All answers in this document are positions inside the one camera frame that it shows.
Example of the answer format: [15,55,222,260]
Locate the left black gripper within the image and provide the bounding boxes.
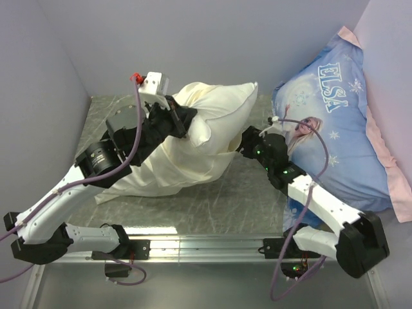
[133,94,199,164]

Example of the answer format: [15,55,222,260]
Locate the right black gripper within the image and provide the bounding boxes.
[229,126,274,173]

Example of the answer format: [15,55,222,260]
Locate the cream pillowcase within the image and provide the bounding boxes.
[94,82,244,205]

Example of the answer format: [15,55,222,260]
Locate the white pillow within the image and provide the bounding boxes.
[181,82,258,155]

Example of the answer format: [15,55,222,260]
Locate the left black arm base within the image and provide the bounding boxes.
[91,238,151,261]

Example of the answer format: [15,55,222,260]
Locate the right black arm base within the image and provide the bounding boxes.
[257,238,320,259]

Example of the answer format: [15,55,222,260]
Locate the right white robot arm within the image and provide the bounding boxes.
[237,126,389,278]

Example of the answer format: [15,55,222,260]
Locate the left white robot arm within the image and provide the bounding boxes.
[3,99,197,265]

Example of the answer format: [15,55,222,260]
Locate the blue Elsa pillow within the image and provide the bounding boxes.
[272,27,411,223]

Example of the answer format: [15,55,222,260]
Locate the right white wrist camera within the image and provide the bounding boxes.
[259,116,283,137]

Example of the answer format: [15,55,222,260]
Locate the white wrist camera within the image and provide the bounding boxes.
[259,116,283,137]
[129,71,169,103]

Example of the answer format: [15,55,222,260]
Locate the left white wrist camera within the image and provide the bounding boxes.
[129,71,169,103]

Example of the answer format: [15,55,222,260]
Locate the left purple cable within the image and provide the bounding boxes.
[0,78,147,286]

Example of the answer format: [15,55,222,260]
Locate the purple cable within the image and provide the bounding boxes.
[269,117,330,302]
[0,78,147,286]

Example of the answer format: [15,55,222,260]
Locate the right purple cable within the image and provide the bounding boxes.
[269,117,330,302]

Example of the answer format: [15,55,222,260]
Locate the aluminium mounting rail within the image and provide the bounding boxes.
[35,237,326,265]

